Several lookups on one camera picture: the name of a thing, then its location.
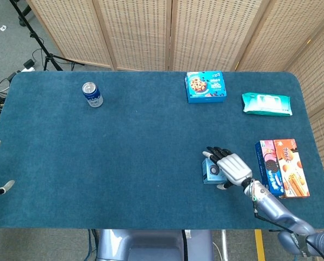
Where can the blue pink cookie box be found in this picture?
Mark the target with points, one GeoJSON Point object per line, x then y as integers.
{"type": "Point", "coordinates": [269, 170]}

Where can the small white paper scrap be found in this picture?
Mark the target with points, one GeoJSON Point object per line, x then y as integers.
{"type": "Point", "coordinates": [3, 27]}

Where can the green wet wipes pack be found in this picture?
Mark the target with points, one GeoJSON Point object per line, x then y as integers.
{"type": "Point", "coordinates": [266, 104]}

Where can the black tripod stand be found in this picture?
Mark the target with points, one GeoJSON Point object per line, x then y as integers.
{"type": "Point", "coordinates": [39, 43]}

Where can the white power strip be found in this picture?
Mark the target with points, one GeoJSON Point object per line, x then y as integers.
{"type": "Point", "coordinates": [28, 66]}

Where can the grey metal table leg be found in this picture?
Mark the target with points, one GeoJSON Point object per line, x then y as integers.
{"type": "Point", "coordinates": [225, 244]}

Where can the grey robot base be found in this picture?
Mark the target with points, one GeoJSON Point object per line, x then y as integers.
{"type": "Point", "coordinates": [151, 246]}

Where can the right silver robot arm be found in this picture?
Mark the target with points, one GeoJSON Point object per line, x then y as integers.
{"type": "Point", "coordinates": [276, 210]}

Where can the orange wafer roll box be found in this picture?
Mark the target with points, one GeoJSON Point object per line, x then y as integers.
{"type": "Point", "coordinates": [292, 168]}

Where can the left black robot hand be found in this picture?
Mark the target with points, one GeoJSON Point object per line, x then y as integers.
{"type": "Point", "coordinates": [4, 187]}

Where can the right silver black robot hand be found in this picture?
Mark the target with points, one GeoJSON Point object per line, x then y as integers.
{"type": "Point", "coordinates": [232, 167]}

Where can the light blue speaker box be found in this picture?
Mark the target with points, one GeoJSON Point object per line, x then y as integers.
{"type": "Point", "coordinates": [211, 175]}

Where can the yellow floor tape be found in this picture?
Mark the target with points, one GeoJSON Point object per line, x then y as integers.
{"type": "Point", "coordinates": [260, 244]}

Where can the blue chocolate chip cookie box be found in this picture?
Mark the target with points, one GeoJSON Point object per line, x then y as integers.
{"type": "Point", "coordinates": [205, 88]}

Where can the blue table cloth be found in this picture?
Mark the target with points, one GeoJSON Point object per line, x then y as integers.
{"type": "Point", "coordinates": [124, 163]}

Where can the blue white drink can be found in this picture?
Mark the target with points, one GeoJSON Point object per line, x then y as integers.
{"type": "Point", "coordinates": [92, 95]}

